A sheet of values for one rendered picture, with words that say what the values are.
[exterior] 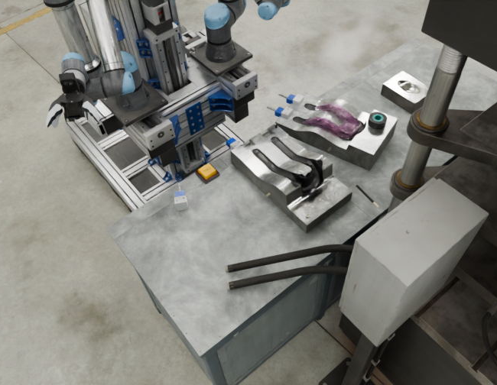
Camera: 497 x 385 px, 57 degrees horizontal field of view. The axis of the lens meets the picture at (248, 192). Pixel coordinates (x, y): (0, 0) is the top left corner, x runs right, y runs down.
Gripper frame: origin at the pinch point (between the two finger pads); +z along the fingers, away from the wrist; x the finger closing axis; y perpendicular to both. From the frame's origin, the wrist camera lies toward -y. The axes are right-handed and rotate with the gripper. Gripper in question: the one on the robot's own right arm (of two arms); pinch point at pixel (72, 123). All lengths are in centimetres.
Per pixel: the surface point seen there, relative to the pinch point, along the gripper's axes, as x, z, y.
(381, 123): -123, -19, 35
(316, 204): -86, 9, 48
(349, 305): -71, 65, 20
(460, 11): -84, 41, -55
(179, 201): -31, -8, 57
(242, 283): -49, 35, 56
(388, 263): -70, 69, -11
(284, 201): -73, 6, 48
